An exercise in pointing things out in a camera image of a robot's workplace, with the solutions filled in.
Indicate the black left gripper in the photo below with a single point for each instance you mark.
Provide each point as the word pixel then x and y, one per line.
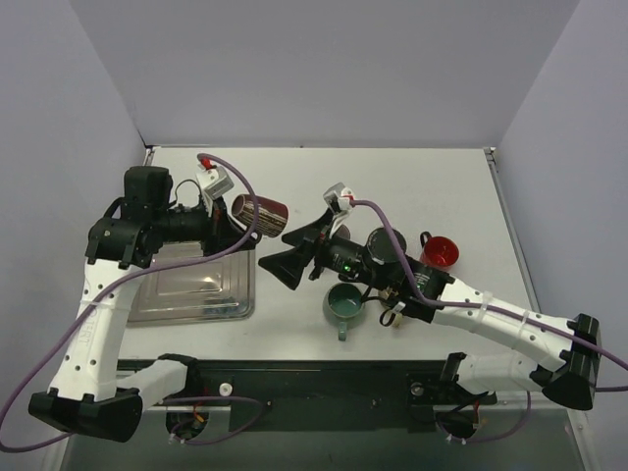
pixel 219 228

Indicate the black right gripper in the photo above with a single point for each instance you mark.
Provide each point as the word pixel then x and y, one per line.
pixel 318 252

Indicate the brown small mug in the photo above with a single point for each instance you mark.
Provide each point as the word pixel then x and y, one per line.
pixel 272 218

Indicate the green mug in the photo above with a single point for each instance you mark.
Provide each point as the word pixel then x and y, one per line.
pixel 343 308

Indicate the beige round mug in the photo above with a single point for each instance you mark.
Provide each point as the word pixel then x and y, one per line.
pixel 391 317

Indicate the red mug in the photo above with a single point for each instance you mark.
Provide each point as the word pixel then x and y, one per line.
pixel 438 251

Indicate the lilac mug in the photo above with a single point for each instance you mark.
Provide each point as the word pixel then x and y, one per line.
pixel 343 232

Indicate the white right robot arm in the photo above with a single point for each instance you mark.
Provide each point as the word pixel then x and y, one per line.
pixel 557 357

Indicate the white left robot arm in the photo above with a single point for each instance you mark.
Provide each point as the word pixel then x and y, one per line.
pixel 85 396

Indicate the metal tray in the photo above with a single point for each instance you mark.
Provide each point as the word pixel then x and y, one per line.
pixel 218 291

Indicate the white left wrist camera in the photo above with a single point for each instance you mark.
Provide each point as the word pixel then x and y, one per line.
pixel 214 182

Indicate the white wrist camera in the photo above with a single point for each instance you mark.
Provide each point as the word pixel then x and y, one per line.
pixel 214 182
pixel 338 198

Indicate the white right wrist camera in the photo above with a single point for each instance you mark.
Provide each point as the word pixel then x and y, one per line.
pixel 338 198

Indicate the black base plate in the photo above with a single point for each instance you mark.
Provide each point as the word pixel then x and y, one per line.
pixel 329 396

